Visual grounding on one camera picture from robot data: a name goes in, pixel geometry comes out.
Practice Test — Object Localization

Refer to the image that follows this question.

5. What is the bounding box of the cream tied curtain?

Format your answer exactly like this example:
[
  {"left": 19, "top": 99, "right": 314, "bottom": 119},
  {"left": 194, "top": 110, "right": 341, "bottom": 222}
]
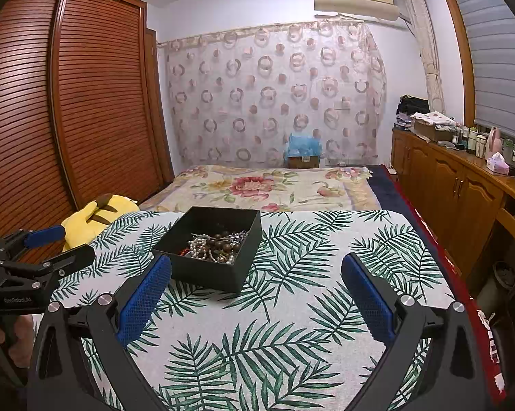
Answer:
[{"left": 400, "top": 0, "right": 447, "bottom": 114}]

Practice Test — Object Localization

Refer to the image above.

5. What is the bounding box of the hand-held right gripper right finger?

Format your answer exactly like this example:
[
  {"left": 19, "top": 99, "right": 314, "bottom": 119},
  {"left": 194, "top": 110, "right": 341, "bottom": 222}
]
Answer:
[{"left": 341, "top": 252, "right": 491, "bottom": 411}]

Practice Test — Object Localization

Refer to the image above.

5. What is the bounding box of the leaf print tablecloth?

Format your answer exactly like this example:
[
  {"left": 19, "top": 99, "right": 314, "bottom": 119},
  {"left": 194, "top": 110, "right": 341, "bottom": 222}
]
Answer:
[{"left": 49, "top": 210, "right": 455, "bottom": 411}]

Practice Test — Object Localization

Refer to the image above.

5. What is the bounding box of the blue plastic bag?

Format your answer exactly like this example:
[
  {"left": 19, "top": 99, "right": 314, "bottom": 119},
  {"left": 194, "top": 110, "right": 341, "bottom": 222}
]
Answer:
[{"left": 285, "top": 130, "right": 322, "bottom": 159}]

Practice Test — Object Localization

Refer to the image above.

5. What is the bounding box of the floral blanket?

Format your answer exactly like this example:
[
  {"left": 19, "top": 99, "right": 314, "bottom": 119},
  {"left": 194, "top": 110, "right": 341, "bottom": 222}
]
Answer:
[{"left": 139, "top": 163, "right": 373, "bottom": 214}]

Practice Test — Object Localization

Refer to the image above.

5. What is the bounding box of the row of bottles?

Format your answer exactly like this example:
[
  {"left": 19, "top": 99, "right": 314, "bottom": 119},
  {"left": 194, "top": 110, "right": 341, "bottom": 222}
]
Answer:
[{"left": 452, "top": 124, "right": 489, "bottom": 157}]

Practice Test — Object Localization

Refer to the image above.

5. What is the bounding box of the large pearl necklace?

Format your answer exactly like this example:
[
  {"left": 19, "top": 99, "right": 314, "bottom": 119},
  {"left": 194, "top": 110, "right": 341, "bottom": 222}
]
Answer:
[{"left": 188, "top": 237, "right": 212, "bottom": 260}]

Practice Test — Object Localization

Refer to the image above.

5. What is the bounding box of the stack of folded clothes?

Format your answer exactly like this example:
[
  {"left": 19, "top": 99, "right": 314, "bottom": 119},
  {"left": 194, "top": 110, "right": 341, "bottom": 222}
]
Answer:
[{"left": 395, "top": 94, "right": 430, "bottom": 130}]

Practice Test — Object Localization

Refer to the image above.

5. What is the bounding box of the wooden bead bracelet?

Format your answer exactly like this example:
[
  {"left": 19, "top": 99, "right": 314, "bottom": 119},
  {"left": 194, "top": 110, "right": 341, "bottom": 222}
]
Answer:
[{"left": 204, "top": 233, "right": 247, "bottom": 262}]

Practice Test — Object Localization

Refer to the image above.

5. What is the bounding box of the tissue box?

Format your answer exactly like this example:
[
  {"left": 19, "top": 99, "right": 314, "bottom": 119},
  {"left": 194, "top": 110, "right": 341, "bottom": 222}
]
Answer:
[{"left": 485, "top": 156, "right": 510, "bottom": 175}]

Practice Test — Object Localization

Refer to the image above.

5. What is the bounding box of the small cardboard box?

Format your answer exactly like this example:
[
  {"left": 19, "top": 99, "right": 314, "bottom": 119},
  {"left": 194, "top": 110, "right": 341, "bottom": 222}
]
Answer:
[{"left": 288, "top": 155, "right": 320, "bottom": 169}]

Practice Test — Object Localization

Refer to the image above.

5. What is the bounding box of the wooden window frame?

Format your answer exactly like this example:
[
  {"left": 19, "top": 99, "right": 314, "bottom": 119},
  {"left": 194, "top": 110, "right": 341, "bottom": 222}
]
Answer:
[{"left": 437, "top": 0, "right": 476, "bottom": 127}]

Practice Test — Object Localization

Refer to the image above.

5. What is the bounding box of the person's left hand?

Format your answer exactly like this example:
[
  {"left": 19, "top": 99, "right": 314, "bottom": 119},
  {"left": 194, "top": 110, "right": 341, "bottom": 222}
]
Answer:
[{"left": 0, "top": 314, "right": 32, "bottom": 371}]

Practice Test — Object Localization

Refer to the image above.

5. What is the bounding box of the black jewelry box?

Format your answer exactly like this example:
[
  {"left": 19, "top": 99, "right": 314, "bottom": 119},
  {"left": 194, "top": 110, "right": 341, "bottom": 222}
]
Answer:
[{"left": 151, "top": 206, "right": 262, "bottom": 295}]

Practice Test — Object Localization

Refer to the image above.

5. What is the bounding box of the yellow plush toy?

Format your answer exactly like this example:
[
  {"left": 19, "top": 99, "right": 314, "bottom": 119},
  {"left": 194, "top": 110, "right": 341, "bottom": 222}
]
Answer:
[{"left": 61, "top": 194, "right": 140, "bottom": 252}]

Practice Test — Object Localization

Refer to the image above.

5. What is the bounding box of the trash bin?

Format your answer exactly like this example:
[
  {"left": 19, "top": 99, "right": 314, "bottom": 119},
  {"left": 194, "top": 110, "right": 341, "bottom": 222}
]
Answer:
[{"left": 491, "top": 260, "right": 515, "bottom": 300}]

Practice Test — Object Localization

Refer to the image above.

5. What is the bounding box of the circle pattern sheer curtain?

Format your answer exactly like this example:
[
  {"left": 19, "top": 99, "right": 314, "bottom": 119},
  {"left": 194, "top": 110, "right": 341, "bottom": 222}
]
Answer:
[{"left": 159, "top": 21, "right": 387, "bottom": 170}]

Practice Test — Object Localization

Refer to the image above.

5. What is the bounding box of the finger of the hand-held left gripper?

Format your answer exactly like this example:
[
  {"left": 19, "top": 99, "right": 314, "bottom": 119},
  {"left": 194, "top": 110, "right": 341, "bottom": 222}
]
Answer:
[
  {"left": 0, "top": 225, "right": 66, "bottom": 263},
  {"left": 24, "top": 244, "right": 96, "bottom": 281}
]

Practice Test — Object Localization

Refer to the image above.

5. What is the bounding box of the wooden slatted wardrobe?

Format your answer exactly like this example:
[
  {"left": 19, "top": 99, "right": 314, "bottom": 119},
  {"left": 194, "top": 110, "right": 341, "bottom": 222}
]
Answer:
[{"left": 0, "top": 0, "right": 174, "bottom": 266}]

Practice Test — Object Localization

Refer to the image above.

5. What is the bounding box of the dark blue blanket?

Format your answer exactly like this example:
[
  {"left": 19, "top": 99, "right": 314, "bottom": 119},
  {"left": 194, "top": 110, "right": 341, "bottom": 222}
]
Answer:
[{"left": 369, "top": 165, "right": 418, "bottom": 217}]

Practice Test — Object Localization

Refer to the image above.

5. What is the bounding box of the cardboard box with patterned cloth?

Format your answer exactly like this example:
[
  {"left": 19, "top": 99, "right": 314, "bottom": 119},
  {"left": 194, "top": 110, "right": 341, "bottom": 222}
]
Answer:
[{"left": 410, "top": 111, "right": 458, "bottom": 143}]

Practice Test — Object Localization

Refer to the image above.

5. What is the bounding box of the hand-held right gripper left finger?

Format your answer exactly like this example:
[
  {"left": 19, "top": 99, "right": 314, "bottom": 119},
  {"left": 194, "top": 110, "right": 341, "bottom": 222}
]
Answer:
[{"left": 26, "top": 253, "right": 172, "bottom": 411}]

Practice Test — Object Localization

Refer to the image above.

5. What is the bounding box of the grey window blind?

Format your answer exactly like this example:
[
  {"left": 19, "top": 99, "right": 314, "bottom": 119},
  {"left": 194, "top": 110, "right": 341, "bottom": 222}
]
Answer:
[{"left": 448, "top": 0, "right": 515, "bottom": 146}]

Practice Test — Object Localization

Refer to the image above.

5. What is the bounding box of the wooden cabinet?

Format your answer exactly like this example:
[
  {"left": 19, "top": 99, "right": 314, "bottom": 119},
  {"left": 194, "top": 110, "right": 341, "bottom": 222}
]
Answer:
[{"left": 390, "top": 126, "right": 515, "bottom": 292}]

